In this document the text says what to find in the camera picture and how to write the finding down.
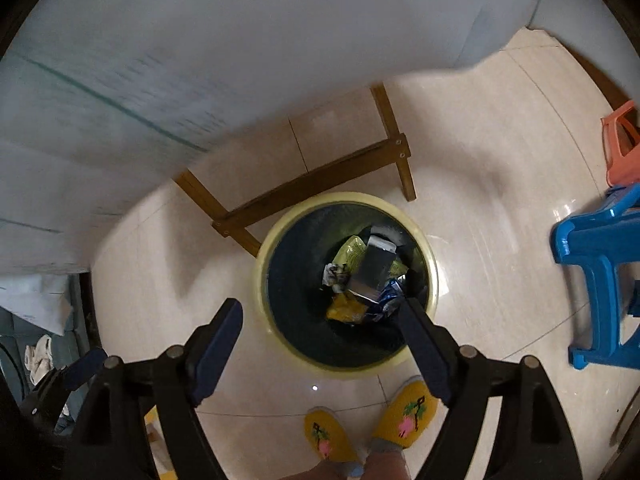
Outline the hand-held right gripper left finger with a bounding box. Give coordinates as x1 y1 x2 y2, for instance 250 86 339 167
65 298 245 480

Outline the blue plastic stool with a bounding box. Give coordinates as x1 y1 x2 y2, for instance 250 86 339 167
551 187 640 371

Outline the blue snack wrapper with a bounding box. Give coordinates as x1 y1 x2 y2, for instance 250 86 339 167
372 277 407 321

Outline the yellow snack bag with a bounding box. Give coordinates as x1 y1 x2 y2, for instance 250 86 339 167
325 292 369 325

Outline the person's right leg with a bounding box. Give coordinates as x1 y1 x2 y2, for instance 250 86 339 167
367 442 411 480

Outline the grey box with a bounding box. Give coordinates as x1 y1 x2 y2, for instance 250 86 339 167
348 234 396 304

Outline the black trash can yellow rim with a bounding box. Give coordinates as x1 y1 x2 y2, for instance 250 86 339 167
254 191 440 374

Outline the table with tree tablecloth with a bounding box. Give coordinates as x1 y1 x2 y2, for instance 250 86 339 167
0 0 631 337

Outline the person's left leg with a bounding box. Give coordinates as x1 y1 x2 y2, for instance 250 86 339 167
287 460 366 480

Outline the pink plastic stool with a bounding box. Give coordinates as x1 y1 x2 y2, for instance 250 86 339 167
599 99 640 189

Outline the white cloth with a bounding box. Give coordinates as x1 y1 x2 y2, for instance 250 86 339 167
23 334 54 386

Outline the yellow embroidered slipper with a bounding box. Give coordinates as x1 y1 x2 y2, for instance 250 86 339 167
303 407 359 464
370 377 439 449

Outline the person's leg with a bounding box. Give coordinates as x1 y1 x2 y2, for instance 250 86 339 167
287 460 366 480
367 442 411 480

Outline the dark green sofa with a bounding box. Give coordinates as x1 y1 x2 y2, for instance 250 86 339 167
0 305 96 436

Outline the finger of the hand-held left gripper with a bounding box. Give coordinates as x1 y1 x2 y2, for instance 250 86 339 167
62 347 109 391

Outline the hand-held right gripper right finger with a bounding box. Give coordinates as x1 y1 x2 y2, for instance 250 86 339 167
400 298 584 480

